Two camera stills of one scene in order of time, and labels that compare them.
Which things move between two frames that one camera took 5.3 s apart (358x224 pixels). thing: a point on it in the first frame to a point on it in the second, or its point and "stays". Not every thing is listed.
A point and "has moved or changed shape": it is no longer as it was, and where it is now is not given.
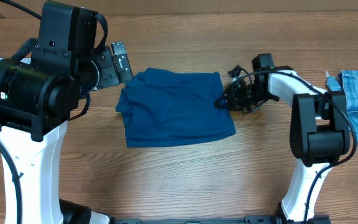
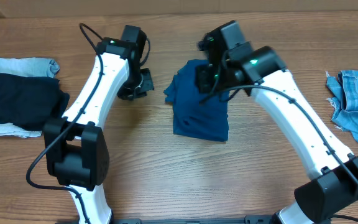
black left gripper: (105, 58) to (148, 86)
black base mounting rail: (246, 219) stays
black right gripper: (237, 96) to (204, 78)
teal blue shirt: (164, 107) has moved or changed shape
